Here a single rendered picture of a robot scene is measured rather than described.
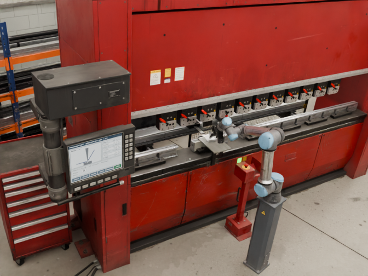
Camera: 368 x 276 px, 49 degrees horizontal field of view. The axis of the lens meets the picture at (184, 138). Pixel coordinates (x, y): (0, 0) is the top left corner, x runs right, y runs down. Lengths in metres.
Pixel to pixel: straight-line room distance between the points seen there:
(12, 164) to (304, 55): 2.73
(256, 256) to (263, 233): 0.29
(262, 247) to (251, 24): 1.88
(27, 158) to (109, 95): 1.26
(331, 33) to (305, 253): 2.12
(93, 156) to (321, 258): 2.54
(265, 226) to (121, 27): 1.98
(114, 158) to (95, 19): 0.84
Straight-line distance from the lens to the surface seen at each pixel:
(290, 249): 4.17
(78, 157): 2.44
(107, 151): 2.50
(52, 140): 2.46
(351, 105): 5.00
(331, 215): 4.74
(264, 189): 3.15
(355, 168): 5.38
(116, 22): 2.59
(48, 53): 4.44
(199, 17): 3.12
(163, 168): 3.40
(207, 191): 3.87
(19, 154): 3.49
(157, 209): 3.66
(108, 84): 2.33
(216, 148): 3.50
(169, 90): 3.19
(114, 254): 3.63
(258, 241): 3.64
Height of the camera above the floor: 2.82
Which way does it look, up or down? 30 degrees down
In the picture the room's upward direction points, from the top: 5 degrees clockwise
